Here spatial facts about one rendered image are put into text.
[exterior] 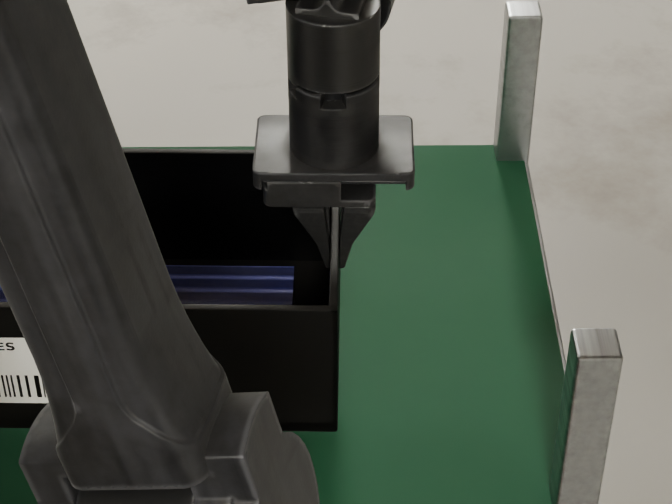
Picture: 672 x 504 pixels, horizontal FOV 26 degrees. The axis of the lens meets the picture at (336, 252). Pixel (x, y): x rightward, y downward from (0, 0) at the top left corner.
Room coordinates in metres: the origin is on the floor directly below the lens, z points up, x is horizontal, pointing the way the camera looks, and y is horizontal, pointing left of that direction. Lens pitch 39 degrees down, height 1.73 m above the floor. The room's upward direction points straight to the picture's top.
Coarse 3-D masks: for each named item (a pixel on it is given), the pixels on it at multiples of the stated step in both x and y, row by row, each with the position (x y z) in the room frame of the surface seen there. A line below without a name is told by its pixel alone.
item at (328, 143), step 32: (288, 96) 0.76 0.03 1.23; (320, 96) 0.74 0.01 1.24; (352, 96) 0.74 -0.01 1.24; (256, 128) 0.78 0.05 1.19; (288, 128) 0.78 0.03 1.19; (320, 128) 0.74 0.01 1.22; (352, 128) 0.74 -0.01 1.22; (384, 128) 0.78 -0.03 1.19; (256, 160) 0.75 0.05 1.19; (288, 160) 0.75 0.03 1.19; (320, 160) 0.74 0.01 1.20; (352, 160) 0.74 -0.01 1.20; (384, 160) 0.75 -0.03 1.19
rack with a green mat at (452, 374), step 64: (512, 64) 1.08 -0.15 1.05; (512, 128) 1.08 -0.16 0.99; (384, 192) 1.03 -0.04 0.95; (448, 192) 1.03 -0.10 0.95; (512, 192) 1.03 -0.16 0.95; (384, 256) 0.94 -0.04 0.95; (448, 256) 0.94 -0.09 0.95; (512, 256) 0.94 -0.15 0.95; (384, 320) 0.86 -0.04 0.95; (448, 320) 0.86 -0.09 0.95; (512, 320) 0.86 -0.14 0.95; (384, 384) 0.79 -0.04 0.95; (448, 384) 0.79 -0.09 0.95; (512, 384) 0.79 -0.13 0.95; (576, 384) 0.66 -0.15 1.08; (0, 448) 0.73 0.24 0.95; (320, 448) 0.73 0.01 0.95; (384, 448) 0.73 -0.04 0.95; (448, 448) 0.73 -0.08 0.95; (512, 448) 0.73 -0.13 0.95; (576, 448) 0.66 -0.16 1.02
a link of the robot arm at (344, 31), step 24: (288, 0) 0.77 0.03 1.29; (312, 0) 0.76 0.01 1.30; (336, 0) 0.76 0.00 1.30; (360, 0) 0.76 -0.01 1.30; (288, 24) 0.76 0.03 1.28; (312, 24) 0.74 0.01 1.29; (336, 24) 0.74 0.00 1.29; (360, 24) 0.74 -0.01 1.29; (288, 48) 0.76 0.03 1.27; (312, 48) 0.74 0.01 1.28; (336, 48) 0.74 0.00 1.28; (360, 48) 0.74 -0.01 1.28; (288, 72) 0.76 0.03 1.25; (312, 72) 0.74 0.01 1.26; (336, 72) 0.74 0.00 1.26; (360, 72) 0.74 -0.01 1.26; (336, 96) 0.75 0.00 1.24
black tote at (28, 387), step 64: (192, 192) 0.85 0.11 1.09; (256, 192) 0.85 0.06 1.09; (192, 256) 0.85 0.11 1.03; (256, 256) 0.85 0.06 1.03; (320, 256) 0.85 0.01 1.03; (0, 320) 0.69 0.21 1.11; (192, 320) 0.69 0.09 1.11; (256, 320) 0.69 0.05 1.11; (320, 320) 0.68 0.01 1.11; (0, 384) 0.69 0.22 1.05; (256, 384) 0.69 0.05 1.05; (320, 384) 0.69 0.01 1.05
